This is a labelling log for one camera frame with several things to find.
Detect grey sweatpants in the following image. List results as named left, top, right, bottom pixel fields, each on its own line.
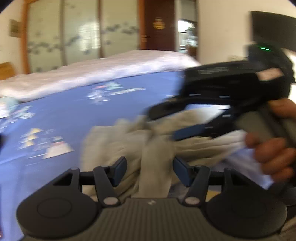
left=81, top=109, right=245, bottom=200

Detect person's right hand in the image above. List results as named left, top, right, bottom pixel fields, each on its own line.
left=245, top=98, right=295, bottom=182

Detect blue patterned bed sheet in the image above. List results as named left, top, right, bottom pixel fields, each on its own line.
left=1, top=71, right=184, bottom=240

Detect gold door ornament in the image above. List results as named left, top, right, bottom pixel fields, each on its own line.
left=153, top=17, right=166, bottom=30

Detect dark wooden door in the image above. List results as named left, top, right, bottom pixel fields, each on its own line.
left=137, top=0, right=176, bottom=51

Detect white lilac quilt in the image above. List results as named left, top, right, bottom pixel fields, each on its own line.
left=1, top=50, right=200, bottom=102

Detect wooden headboard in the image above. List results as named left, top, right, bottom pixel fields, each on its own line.
left=0, top=62, right=16, bottom=80

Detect frosted glass wardrobe doors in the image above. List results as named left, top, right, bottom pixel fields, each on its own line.
left=21, top=1, right=139, bottom=74

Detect wall electrical panel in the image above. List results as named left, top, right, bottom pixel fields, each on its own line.
left=9, top=19, right=21, bottom=38

